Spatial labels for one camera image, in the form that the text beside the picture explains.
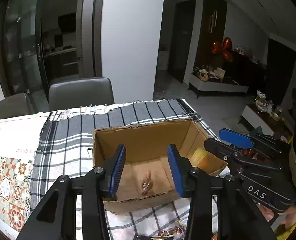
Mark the yellow jelly cup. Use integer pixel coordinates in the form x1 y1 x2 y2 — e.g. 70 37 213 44
190 147 209 171

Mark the brown candy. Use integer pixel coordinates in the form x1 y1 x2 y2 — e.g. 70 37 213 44
141 170 153 196

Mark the black gold snack packet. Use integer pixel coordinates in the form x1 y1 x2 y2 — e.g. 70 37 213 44
133 234 174 240

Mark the brown cardboard box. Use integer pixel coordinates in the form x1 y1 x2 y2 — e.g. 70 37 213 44
93 119 227 213

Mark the purple gold foil candy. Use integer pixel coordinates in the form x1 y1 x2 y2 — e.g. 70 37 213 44
158 226 183 237

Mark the checkered white tablecloth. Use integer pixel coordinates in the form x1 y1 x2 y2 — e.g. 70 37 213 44
30 99 229 239

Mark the white low cabinet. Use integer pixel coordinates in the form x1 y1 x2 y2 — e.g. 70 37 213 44
188 74 249 98

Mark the red balloon decoration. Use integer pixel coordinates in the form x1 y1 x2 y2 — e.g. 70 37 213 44
211 37 233 62

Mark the patterned floral tablecloth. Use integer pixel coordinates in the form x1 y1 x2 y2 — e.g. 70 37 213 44
0 114 51 233

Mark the grey dining chair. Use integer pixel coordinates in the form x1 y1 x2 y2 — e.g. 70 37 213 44
49 77 114 111
0 93 35 119

